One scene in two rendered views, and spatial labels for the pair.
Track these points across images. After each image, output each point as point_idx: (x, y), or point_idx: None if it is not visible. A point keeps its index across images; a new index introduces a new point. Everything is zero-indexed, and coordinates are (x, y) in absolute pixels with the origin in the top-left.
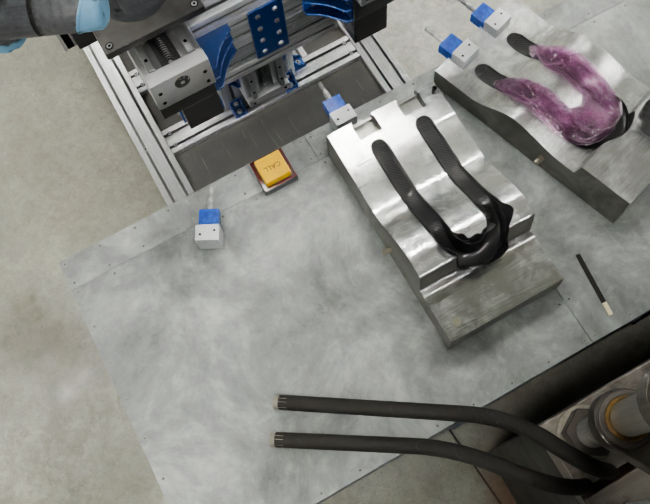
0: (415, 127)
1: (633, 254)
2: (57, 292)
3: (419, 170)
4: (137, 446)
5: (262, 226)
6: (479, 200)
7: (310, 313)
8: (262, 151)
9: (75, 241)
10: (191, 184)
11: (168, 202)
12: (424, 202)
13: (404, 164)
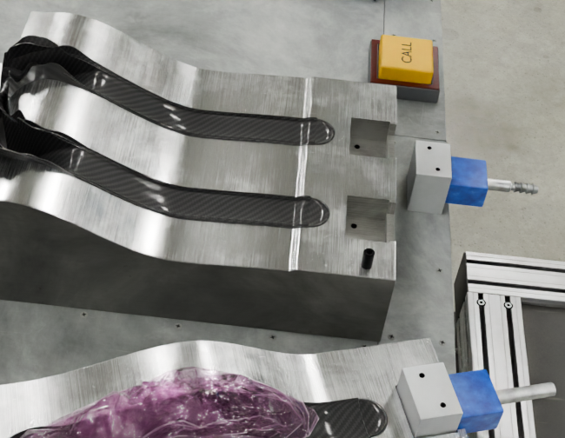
0: (311, 195)
1: None
2: (505, 171)
3: (222, 158)
4: None
5: (322, 26)
6: (73, 160)
7: (141, 4)
8: None
9: None
10: None
11: (547, 262)
12: (155, 121)
13: (252, 146)
